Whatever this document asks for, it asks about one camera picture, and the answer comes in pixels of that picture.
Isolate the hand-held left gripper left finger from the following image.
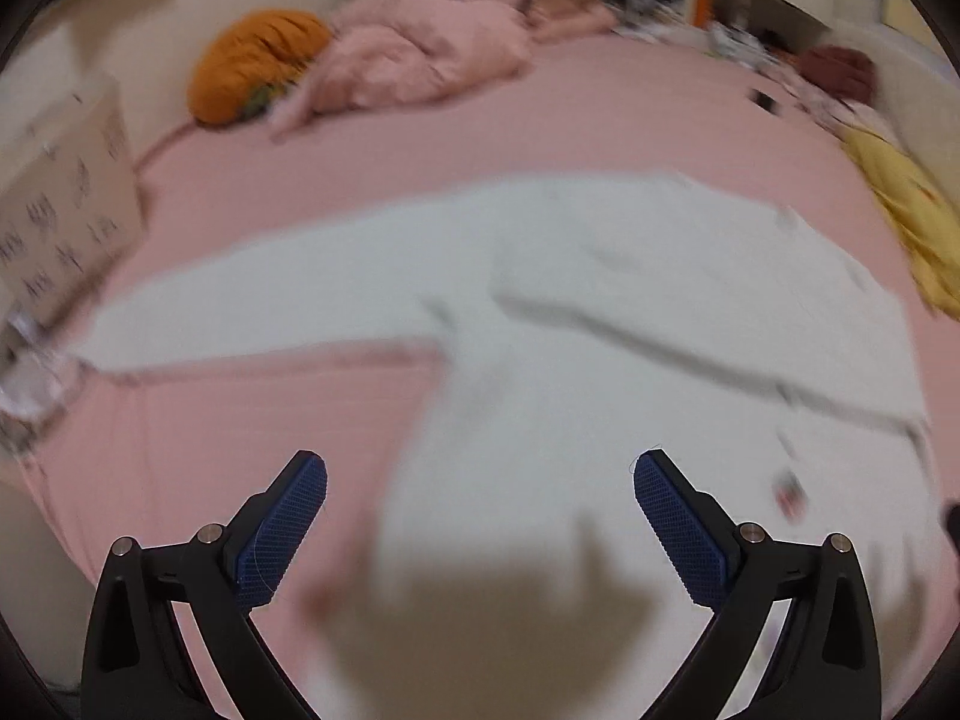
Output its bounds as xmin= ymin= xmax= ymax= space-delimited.
xmin=82 ymin=451 xmax=329 ymax=720

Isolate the orange pumpkin pillow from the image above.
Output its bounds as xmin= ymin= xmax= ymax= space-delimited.
xmin=187 ymin=10 xmax=332 ymax=126

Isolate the yellow cloth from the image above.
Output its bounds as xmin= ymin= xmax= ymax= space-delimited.
xmin=844 ymin=126 xmax=960 ymax=320

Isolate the clear plastic wrap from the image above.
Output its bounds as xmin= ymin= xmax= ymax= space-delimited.
xmin=0 ymin=315 xmax=95 ymax=458

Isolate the printed cardboard box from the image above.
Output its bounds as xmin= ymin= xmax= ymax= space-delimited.
xmin=0 ymin=75 xmax=149 ymax=323

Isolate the pink comforter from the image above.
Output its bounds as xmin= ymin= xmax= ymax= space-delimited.
xmin=270 ymin=0 xmax=623 ymax=140

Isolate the dark red cloth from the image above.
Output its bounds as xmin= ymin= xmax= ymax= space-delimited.
xmin=799 ymin=46 xmax=878 ymax=100

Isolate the white fleece garment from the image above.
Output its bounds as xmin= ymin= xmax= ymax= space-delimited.
xmin=71 ymin=169 xmax=946 ymax=720

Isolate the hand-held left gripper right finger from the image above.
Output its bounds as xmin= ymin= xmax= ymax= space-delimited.
xmin=634 ymin=449 xmax=883 ymax=720

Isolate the pink bed sheet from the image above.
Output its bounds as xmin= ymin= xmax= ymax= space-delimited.
xmin=15 ymin=30 xmax=938 ymax=720

